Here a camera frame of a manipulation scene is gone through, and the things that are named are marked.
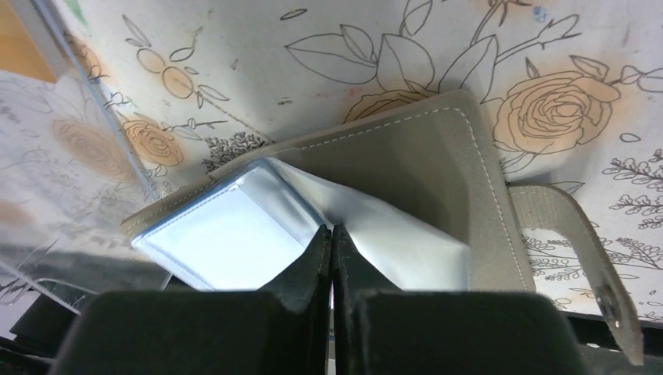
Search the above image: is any clear plastic tray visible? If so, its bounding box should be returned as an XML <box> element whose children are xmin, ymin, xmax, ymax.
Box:
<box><xmin>1</xmin><ymin>1</ymin><xmax>170</xmax><ymax>312</ymax></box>

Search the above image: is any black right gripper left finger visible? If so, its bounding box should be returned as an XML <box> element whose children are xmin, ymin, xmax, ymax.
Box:
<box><xmin>50</xmin><ymin>227</ymin><xmax>332</xmax><ymax>374</ymax></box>

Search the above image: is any floral tablecloth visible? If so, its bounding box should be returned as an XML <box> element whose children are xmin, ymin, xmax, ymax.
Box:
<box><xmin>54</xmin><ymin>1</ymin><xmax>662</xmax><ymax>323</ymax></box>

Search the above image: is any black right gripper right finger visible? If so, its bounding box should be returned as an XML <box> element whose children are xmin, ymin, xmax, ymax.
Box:
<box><xmin>331</xmin><ymin>225</ymin><xmax>588</xmax><ymax>374</ymax></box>

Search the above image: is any grey leather card holder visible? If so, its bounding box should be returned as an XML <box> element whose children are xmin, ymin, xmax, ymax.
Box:
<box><xmin>120</xmin><ymin>90</ymin><xmax>645</xmax><ymax>367</ymax></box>

